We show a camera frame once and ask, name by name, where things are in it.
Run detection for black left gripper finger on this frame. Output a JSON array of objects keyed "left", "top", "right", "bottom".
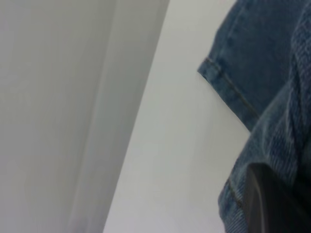
[{"left": 242, "top": 164, "right": 311, "bottom": 233}]

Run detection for blue denim jeans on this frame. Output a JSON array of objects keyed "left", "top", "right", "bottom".
[{"left": 197, "top": 0, "right": 311, "bottom": 233}]

